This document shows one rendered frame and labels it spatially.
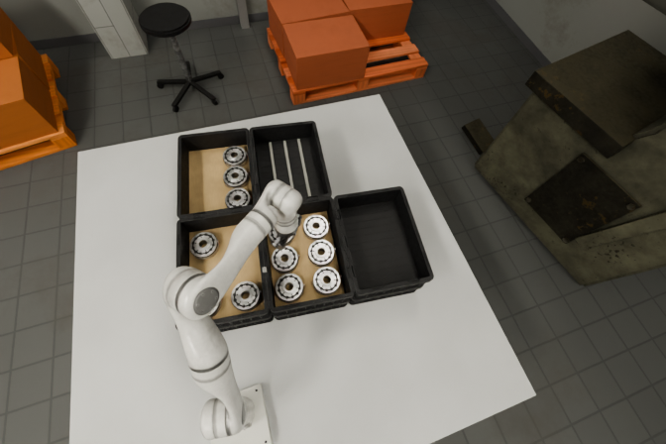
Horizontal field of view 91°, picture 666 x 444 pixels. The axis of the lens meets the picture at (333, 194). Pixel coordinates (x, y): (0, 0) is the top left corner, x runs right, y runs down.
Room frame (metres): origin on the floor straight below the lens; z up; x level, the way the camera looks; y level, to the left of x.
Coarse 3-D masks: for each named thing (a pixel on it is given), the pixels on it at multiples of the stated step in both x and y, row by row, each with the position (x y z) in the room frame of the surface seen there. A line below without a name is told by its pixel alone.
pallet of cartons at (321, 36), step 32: (288, 0) 2.62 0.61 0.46; (320, 0) 2.69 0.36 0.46; (352, 0) 2.76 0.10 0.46; (384, 0) 2.84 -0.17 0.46; (288, 32) 2.23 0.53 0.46; (320, 32) 2.29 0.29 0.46; (352, 32) 2.35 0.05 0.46; (384, 32) 2.78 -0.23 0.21; (288, 64) 2.18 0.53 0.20; (320, 64) 2.04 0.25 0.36; (352, 64) 2.16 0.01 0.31; (384, 64) 2.42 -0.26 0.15; (416, 64) 2.49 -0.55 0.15; (320, 96) 2.06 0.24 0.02
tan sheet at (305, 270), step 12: (324, 216) 0.58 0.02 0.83; (300, 228) 0.51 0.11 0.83; (300, 240) 0.46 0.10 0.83; (312, 240) 0.47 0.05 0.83; (300, 252) 0.41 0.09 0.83; (300, 264) 0.36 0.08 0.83; (336, 264) 0.39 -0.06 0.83; (276, 276) 0.30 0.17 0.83; (300, 276) 0.32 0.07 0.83; (312, 276) 0.32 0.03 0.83; (288, 288) 0.26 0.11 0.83; (312, 288) 0.28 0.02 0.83; (276, 300) 0.21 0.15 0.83; (300, 300) 0.23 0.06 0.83
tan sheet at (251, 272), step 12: (216, 228) 0.45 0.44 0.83; (228, 228) 0.46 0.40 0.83; (228, 240) 0.41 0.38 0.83; (192, 264) 0.30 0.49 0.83; (204, 264) 0.30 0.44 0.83; (216, 264) 0.31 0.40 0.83; (252, 264) 0.33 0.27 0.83; (240, 276) 0.28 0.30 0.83; (252, 276) 0.29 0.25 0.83; (228, 288) 0.23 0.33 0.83; (228, 300) 0.19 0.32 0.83; (228, 312) 0.15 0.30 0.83; (240, 312) 0.15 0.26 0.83
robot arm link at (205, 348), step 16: (176, 272) 0.15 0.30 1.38; (192, 272) 0.15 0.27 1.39; (176, 288) 0.11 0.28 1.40; (176, 320) 0.06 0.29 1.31; (192, 320) 0.06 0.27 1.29; (208, 320) 0.07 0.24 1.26; (192, 336) 0.03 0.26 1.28; (208, 336) 0.04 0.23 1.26; (192, 352) 0.00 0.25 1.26; (208, 352) 0.01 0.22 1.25; (224, 352) 0.01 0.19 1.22; (192, 368) -0.03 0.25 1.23; (208, 368) -0.02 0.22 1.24
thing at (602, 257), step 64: (576, 64) 1.66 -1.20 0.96; (640, 64) 1.75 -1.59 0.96; (512, 128) 1.54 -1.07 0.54; (576, 128) 1.27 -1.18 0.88; (640, 128) 1.25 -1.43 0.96; (512, 192) 1.30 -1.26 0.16; (576, 192) 1.12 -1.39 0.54; (640, 192) 1.00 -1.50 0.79; (576, 256) 0.88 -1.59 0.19; (640, 256) 0.78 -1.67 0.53
